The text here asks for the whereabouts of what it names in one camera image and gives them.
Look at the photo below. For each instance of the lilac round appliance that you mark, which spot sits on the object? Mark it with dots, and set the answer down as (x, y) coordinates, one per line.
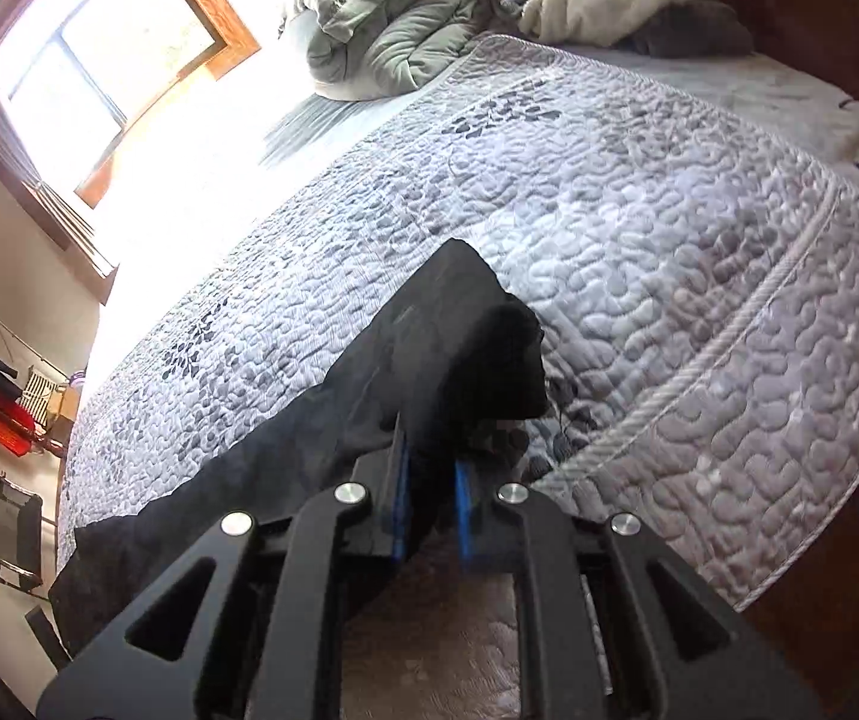
(75, 379)

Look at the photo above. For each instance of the white fleece blanket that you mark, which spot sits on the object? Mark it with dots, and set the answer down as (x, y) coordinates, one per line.
(602, 4)

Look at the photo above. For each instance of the grey quilted bedspread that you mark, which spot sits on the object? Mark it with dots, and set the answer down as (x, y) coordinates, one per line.
(624, 240)

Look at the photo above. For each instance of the white pole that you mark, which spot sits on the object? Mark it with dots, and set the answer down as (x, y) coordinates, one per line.
(13, 330)

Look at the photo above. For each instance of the beige textured fabric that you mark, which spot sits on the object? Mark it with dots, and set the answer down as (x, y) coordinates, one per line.
(429, 637)

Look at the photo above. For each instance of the grey comforter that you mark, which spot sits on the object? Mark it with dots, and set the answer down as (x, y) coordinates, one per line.
(399, 30)

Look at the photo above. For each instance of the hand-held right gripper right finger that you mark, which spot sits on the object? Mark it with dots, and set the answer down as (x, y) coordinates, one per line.
(464, 514)

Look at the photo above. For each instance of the white slatted rack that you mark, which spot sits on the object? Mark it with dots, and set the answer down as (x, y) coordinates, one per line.
(41, 394)

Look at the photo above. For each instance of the red bag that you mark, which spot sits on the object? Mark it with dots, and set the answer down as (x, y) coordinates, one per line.
(2, 424)

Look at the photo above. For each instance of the dark grey blanket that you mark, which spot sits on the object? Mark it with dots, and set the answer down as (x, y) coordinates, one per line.
(699, 30)

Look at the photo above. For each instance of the black jacket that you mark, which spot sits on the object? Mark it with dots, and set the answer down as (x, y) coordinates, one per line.
(437, 330)

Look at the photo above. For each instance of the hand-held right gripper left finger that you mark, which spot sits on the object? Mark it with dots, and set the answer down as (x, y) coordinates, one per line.
(399, 499)

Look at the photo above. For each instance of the cardboard box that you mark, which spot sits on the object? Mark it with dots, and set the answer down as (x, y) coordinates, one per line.
(60, 409)

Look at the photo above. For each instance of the wide wooden-framed window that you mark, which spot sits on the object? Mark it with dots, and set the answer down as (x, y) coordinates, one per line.
(99, 37)

